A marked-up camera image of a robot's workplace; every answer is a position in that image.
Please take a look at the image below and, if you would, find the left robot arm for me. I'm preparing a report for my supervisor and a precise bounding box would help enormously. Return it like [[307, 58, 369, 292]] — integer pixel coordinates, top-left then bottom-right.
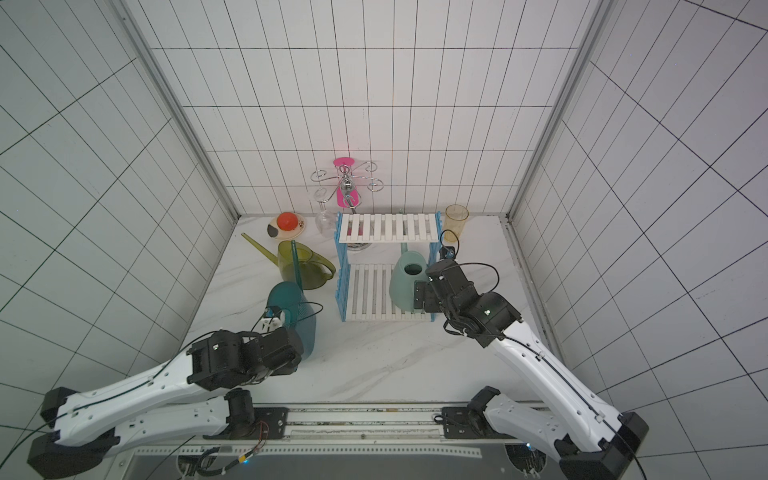
[[27, 327, 304, 479]]

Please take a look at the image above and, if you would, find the red ball on plate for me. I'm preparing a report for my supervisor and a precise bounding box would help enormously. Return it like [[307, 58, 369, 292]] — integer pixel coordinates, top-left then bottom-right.
[[276, 212, 300, 232]]

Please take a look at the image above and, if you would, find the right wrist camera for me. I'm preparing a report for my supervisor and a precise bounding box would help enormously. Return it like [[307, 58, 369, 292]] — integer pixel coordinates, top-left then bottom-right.
[[439, 240, 460, 260]]

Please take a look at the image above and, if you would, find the pink hanging cup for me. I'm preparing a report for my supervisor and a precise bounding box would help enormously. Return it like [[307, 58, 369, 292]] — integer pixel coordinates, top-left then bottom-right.
[[333, 157, 360, 213]]

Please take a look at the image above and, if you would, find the olive green watering can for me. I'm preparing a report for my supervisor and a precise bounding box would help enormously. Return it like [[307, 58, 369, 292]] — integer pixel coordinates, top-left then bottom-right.
[[241, 233, 336, 290]]

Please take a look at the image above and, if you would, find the yellow transparent cup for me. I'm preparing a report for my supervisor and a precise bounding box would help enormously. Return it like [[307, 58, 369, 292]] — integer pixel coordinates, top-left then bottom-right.
[[443, 204, 470, 243]]

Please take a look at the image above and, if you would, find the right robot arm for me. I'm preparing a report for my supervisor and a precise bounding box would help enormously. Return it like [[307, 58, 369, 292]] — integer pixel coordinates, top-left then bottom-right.
[[415, 259, 649, 479]]

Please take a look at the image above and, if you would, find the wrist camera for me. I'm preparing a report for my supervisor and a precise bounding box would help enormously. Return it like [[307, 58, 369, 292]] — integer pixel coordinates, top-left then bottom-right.
[[439, 240, 460, 260], [259, 306, 286, 334]]

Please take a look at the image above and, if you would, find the dark teal watering can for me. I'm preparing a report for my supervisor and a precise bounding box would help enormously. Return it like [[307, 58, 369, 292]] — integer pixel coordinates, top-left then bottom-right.
[[265, 239, 318, 361]]

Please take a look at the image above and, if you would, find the small patterned plate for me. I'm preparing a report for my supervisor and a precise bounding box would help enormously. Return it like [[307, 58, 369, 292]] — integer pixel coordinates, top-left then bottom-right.
[[267, 212, 306, 241]]

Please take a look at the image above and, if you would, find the clear wine glass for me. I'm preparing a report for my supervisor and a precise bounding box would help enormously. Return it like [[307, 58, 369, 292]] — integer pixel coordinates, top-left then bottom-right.
[[313, 187, 337, 239]]

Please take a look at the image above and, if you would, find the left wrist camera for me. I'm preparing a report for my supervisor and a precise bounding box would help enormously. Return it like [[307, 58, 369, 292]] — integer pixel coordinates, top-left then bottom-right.
[[259, 306, 286, 334]]

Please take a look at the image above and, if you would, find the mint green watering can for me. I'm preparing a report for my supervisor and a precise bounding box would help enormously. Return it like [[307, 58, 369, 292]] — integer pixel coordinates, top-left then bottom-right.
[[389, 245, 428, 312]]

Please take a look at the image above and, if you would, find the aluminium mounting rail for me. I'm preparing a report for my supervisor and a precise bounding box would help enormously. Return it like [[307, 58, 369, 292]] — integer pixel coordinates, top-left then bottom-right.
[[122, 401, 607, 460]]

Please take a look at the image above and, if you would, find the white blue slatted shelf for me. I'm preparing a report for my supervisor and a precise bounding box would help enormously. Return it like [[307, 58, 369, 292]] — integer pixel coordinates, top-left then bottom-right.
[[335, 213, 442, 322]]

